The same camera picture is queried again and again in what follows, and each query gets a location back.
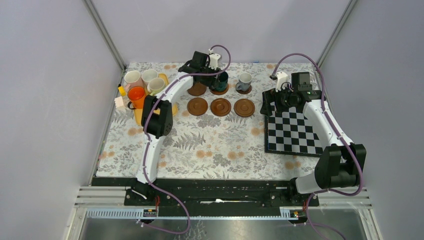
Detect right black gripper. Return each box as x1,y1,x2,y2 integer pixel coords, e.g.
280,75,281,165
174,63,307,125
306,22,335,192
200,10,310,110
259,84,297,117

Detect brown wooden coaster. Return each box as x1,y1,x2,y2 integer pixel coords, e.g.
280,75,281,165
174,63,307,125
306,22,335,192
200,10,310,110
210,98,232,117
233,98,256,118
187,82,207,97
209,85,229,96
187,97,208,116

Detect dark green mug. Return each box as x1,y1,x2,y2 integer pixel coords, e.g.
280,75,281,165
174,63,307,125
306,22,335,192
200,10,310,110
212,71,229,92

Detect dark brown coaster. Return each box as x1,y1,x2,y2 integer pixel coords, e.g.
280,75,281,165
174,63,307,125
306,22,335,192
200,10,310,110
236,86,252,95

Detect grey mug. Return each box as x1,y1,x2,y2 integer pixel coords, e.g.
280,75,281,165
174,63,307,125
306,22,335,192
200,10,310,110
235,72,253,92

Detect light green mug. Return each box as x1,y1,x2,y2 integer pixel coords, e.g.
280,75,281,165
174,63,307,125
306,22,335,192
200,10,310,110
147,77,166,96

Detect orange mug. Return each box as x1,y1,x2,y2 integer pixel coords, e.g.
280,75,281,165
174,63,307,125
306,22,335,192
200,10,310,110
127,86,147,110

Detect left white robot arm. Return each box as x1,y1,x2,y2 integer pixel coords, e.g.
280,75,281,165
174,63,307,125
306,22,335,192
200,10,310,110
131,49,226,206

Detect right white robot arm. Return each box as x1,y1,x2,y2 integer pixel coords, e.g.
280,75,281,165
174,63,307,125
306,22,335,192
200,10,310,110
260,71,367,206

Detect black white checkerboard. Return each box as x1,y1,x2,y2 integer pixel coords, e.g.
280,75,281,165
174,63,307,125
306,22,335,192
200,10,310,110
264,107,324,158

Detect floral tablecloth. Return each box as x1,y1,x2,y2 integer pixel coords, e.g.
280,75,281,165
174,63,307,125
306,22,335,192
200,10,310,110
95,63,318,180

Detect pink white mug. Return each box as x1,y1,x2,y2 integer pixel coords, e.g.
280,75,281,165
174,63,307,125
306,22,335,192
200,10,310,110
123,70,144,92

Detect yellow tray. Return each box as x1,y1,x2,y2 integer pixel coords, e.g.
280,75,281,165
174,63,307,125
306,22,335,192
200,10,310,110
133,73,178,126

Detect yellow block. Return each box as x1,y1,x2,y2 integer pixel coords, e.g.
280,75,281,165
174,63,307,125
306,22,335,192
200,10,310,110
118,85,127,97

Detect white pink block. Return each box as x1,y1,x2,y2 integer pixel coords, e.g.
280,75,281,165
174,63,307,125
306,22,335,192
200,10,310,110
114,96,125,109

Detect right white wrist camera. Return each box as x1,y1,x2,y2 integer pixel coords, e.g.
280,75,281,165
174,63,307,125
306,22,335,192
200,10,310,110
269,71,289,92

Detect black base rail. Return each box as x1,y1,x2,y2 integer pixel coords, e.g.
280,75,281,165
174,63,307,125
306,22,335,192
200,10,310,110
91,177,319,218

